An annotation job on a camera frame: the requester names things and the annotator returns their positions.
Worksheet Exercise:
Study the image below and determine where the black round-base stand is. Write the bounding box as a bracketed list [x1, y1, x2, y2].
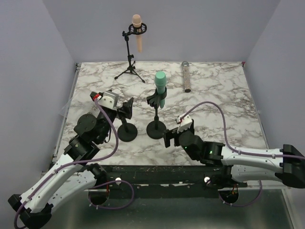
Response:
[146, 87, 167, 139]
[117, 113, 138, 142]

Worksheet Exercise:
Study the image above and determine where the green microphone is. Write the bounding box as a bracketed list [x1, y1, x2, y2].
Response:
[154, 71, 167, 109]

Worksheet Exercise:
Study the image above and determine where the rhinestone microphone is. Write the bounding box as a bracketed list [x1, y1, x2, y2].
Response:
[181, 61, 191, 93]

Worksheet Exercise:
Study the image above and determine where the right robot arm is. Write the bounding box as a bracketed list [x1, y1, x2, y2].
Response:
[163, 127, 305, 188]

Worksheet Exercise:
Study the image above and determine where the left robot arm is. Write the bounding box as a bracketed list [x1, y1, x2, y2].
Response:
[8, 91, 134, 229]

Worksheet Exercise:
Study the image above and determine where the black tripod microphone stand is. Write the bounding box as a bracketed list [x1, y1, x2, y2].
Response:
[114, 23, 147, 83]

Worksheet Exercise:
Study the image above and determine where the pink microphone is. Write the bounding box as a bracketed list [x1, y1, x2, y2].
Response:
[132, 14, 142, 53]

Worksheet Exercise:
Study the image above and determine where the clear plastic bag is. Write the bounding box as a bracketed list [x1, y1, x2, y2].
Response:
[58, 96, 96, 119]

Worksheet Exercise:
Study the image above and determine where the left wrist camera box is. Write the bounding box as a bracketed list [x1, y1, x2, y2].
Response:
[99, 90, 119, 110]

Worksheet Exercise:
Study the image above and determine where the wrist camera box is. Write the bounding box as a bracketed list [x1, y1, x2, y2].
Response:
[176, 114, 193, 133]
[99, 90, 119, 110]

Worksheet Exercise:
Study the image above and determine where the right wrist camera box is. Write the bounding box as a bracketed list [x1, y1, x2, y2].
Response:
[176, 114, 193, 133]

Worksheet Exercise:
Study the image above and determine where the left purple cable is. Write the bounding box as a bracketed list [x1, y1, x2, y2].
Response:
[13, 95, 135, 229]

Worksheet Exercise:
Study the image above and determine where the purple cable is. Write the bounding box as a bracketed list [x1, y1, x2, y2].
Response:
[180, 101, 305, 208]
[13, 95, 135, 229]

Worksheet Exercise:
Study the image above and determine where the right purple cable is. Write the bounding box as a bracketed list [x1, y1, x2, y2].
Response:
[180, 101, 305, 208]

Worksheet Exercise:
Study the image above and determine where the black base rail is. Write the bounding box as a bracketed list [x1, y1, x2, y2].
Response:
[76, 164, 247, 198]

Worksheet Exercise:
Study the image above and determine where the aluminium frame rail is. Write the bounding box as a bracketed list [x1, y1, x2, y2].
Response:
[39, 169, 291, 194]

